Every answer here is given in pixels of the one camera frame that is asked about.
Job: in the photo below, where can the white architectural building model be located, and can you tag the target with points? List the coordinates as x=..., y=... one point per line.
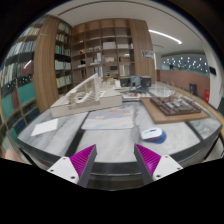
x=87, y=96

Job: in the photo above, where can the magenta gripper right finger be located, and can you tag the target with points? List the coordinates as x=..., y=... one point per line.
x=154, y=166

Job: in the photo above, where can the white paper sheet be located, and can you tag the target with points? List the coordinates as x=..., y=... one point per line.
x=45, y=127

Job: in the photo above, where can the wooden display shelf unit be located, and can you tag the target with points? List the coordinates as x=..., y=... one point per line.
x=117, y=48

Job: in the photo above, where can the wooden wall panel column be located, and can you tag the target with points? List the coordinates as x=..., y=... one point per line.
x=44, y=65

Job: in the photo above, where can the brown wooden site model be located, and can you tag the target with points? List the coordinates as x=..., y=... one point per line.
x=164, y=110

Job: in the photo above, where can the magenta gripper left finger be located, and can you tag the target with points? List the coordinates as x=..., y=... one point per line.
x=76, y=168

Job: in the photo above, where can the white computer mouse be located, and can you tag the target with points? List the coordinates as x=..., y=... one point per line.
x=151, y=133

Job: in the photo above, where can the grey box on table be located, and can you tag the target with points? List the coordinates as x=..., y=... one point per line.
x=140, y=81

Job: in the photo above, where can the tall bookshelf with books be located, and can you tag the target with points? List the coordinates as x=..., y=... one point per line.
x=18, y=104

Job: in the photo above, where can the printed map sheet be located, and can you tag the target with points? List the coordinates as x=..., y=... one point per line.
x=109, y=119

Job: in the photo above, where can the ceiling light strip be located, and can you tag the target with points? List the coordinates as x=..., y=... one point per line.
x=179, y=42

